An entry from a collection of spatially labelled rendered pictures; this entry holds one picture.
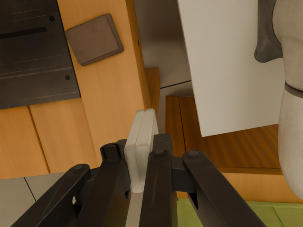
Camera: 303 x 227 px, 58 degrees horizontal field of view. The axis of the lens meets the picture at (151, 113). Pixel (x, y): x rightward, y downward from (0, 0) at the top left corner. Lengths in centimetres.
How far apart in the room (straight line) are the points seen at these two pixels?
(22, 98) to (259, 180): 67
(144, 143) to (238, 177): 70
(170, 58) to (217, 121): 89
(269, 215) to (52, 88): 66
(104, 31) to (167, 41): 94
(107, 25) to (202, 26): 19
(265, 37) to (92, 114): 40
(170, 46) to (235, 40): 91
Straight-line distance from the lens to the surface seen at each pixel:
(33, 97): 68
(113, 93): 62
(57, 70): 64
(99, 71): 61
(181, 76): 152
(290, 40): 48
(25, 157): 78
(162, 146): 17
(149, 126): 18
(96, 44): 58
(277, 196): 92
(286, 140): 52
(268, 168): 91
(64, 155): 74
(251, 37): 62
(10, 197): 214
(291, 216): 89
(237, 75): 63
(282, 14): 51
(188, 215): 81
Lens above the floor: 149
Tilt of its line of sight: 70 degrees down
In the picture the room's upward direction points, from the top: 171 degrees counter-clockwise
